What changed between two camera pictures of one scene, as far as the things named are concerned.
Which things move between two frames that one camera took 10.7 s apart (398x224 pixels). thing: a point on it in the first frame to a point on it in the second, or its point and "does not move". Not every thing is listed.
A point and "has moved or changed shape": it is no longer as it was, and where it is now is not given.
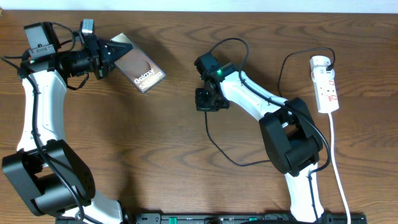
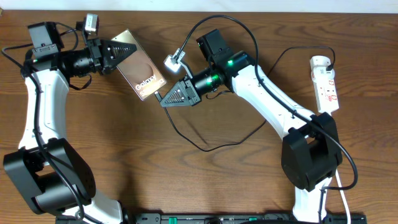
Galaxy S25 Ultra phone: [137, 68] has moved or changed shape
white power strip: [324, 91] does not move
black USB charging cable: [281, 96] to [260, 127]
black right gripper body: [205, 101] to [192, 92]
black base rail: [219, 218] does not move
